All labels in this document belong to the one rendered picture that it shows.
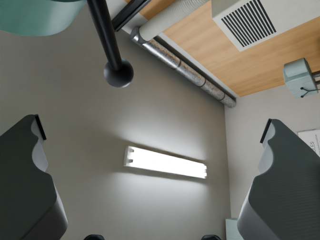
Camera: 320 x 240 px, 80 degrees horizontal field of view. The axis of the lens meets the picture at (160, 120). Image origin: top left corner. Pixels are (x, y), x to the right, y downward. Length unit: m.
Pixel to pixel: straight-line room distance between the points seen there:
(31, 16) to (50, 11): 0.02
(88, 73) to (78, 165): 0.78
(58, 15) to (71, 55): 1.53
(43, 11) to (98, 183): 1.49
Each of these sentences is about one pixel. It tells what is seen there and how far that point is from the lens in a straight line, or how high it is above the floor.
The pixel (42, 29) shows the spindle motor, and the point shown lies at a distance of 0.32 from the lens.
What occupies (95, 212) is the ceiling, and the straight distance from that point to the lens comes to 1.69.
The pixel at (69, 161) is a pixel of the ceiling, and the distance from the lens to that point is 1.58.
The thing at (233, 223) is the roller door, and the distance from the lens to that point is 3.04.
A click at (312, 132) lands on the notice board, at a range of 3.11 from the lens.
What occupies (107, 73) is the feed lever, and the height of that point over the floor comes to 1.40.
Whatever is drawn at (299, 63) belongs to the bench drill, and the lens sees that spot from 2.30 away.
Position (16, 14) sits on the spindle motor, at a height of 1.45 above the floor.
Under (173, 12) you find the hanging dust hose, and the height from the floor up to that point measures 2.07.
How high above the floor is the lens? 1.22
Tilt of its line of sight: 43 degrees up
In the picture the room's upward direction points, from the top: 106 degrees counter-clockwise
